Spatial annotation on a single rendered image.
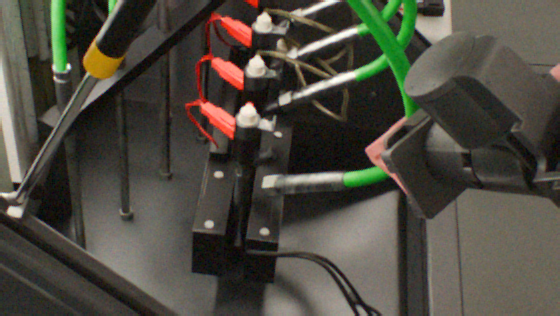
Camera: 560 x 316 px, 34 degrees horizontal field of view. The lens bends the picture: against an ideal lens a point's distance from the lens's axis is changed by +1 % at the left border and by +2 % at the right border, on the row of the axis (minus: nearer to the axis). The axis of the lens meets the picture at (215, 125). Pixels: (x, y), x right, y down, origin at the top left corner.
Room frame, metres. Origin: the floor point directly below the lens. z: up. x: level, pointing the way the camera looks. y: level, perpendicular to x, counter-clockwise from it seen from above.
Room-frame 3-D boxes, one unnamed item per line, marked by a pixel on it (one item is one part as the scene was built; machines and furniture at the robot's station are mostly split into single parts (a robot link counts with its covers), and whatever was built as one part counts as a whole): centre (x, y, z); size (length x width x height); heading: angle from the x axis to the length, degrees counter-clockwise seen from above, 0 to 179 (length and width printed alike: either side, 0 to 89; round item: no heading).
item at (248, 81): (0.78, -0.05, 1.01); 0.05 x 0.03 x 0.21; 84
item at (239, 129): (0.70, -0.05, 1.01); 0.05 x 0.03 x 0.21; 84
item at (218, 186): (0.82, -0.05, 0.91); 0.34 x 0.10 x 0.15; 174
